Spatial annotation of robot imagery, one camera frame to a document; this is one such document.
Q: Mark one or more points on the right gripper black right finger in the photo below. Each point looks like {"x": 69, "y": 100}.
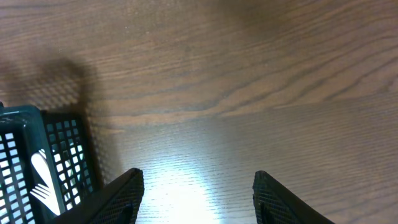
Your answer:
{"x": 274, "y": 203}

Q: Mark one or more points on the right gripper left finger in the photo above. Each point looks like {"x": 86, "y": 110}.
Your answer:
{"x": 117, "y": 202}

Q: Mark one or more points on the white plastic fork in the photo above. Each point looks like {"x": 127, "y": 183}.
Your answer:
{"x": 45, "y": 193}

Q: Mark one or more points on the black plastic basket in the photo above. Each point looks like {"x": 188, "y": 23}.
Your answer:
{"x": 63, "y": 137}

